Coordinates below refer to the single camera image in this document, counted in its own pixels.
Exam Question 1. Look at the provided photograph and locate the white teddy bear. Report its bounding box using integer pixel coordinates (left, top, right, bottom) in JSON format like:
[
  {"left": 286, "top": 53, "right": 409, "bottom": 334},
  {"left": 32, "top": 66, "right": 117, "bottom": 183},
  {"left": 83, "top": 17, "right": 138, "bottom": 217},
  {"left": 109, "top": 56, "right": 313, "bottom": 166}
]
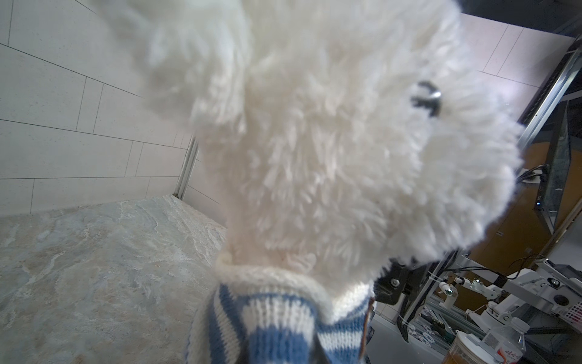
[{"left": 94, "top": 1, "right": 521, "bottom": 291}]

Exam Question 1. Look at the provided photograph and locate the blue white striped sweater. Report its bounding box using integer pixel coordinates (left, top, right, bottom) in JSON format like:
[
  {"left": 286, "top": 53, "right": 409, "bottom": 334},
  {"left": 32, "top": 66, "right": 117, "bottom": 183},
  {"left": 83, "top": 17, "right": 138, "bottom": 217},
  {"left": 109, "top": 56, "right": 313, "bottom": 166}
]
[{"left": 185, "top": 252, "right": 374, "bottom": 363}]

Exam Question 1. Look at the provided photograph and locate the background robot arm white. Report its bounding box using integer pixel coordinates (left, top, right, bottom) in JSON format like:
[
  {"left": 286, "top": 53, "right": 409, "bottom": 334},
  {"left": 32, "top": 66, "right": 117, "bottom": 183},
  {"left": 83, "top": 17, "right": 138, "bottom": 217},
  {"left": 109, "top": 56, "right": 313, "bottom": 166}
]
[{"left": 434, "top": 256, "right": 581, "bottom": 332}]

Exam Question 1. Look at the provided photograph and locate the white lidded jar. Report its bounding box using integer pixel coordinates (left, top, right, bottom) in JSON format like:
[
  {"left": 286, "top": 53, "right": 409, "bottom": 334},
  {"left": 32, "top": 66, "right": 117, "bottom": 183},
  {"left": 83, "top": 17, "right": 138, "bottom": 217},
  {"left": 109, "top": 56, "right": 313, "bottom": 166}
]
[{"left": 441, "top": 331, "right": 496, "bottom": 364}]

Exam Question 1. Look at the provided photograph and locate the clear plastic bottle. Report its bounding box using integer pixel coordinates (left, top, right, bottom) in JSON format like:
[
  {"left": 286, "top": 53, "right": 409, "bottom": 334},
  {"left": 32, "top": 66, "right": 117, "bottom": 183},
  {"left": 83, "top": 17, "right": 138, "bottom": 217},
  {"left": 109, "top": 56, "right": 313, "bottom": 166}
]
[{"left": 483, "top": 318, "right": 530, "bottom": 364}]

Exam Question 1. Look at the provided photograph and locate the left corner aluminium post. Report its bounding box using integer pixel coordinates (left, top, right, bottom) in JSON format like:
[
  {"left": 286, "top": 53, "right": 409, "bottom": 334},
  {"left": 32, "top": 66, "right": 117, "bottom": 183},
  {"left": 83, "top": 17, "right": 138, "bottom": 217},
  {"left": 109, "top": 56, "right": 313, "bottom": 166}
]
[{"left": 173, "top": 137, "right": 199, "bottom": 200}]

